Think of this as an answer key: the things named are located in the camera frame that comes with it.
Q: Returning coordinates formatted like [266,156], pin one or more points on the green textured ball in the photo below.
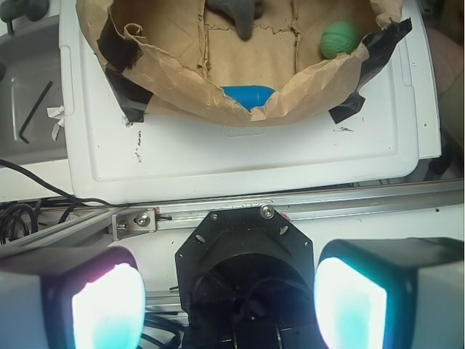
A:
[339,37]

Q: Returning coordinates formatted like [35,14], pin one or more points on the brown paper bag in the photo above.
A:
[172,58]

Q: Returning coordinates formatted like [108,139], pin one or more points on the blue plastic cylinder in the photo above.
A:
[249,97]

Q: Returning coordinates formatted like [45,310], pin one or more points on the aluminium extrusion rail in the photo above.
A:
[407,210]

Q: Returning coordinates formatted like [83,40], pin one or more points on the black hex key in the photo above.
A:
[33,111]

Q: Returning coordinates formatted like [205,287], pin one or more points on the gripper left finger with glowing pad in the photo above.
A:
[71,297]

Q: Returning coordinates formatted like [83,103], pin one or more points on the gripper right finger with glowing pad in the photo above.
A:
[391,293]

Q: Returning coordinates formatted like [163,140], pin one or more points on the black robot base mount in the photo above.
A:
[245,280]

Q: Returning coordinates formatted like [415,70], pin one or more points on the metal corner bracket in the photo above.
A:
[133,222]

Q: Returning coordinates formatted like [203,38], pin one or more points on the white plastic bin lid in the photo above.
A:
[164,158]

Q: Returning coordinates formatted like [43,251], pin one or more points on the grey plush toy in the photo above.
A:
[241,12]

